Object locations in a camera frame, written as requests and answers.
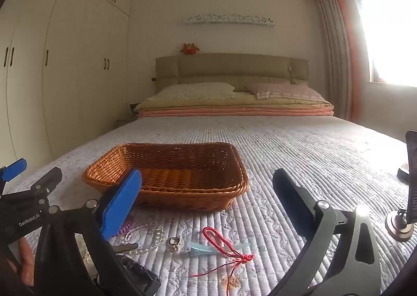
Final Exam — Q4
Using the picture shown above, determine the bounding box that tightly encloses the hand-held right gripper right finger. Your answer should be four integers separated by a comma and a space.
272, 168, 382, 296

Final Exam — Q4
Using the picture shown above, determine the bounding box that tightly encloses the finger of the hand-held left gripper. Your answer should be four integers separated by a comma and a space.
28, 167, 63, 198
0, 158, 28, 193

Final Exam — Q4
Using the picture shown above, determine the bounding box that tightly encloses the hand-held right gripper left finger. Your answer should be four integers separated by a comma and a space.
36, 168, 143, 296

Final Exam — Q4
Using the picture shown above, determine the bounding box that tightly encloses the purple coil hair tie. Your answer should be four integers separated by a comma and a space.
115, 215, 134, 237

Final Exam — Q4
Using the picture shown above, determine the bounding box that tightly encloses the brown wicker basket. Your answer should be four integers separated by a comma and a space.
82, 142, 250, 211

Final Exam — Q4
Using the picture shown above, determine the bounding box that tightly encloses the red knotted cord bracelet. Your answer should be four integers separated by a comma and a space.
191, 226, 255, 278

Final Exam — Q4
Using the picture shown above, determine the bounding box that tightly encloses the light blue hair clip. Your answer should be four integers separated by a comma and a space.
187, 239, 252, 256

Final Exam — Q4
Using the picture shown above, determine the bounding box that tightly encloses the person's left hand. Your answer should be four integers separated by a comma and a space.
18, 239, 36, 287

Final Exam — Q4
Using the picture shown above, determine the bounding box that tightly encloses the grey quilted bedspread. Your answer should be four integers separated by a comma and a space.
0, 114, 417, 296

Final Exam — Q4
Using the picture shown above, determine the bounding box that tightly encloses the bedside table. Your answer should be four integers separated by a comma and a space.
115, 102, 141, 127

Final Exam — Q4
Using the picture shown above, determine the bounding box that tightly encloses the pink folded blanket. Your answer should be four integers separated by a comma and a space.
137, 105, 335, 118

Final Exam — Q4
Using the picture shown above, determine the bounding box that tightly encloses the pink striped pillow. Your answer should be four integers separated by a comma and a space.
247, 83, 327, 102

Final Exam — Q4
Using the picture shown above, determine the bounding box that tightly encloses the round metal stand base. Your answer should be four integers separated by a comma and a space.
385, 208, 417, 242

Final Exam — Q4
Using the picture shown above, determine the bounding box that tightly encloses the yellow folded blanket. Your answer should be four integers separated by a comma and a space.
134, 92, 335, 112

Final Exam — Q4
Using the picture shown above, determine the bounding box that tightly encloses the dark round base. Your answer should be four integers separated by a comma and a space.
396, 160, 411, 183

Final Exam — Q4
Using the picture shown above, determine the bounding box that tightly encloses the black phone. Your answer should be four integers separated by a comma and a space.
405, 129, 417, 224

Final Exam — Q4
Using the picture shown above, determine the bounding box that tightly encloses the white built-in wardrobe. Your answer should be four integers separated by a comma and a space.
0, 0, 135, 174

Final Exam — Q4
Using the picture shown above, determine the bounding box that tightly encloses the cream pillow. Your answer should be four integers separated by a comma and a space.
147, 82, 236, 102

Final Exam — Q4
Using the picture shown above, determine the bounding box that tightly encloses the beige padded headboard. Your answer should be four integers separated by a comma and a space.
155, 53, 309, 94

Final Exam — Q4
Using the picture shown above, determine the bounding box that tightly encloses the grey and orange curtain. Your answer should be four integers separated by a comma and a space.
309, 0, 364, 122

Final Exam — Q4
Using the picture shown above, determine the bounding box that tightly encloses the window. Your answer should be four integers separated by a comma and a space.
351, 0, 417, 87

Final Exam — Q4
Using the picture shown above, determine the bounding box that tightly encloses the clear bead bracelet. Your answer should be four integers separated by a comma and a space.
124, 223, 166, 254

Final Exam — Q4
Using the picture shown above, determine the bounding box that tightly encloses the white carved wall shelf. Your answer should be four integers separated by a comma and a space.
183, 13, 276, 27

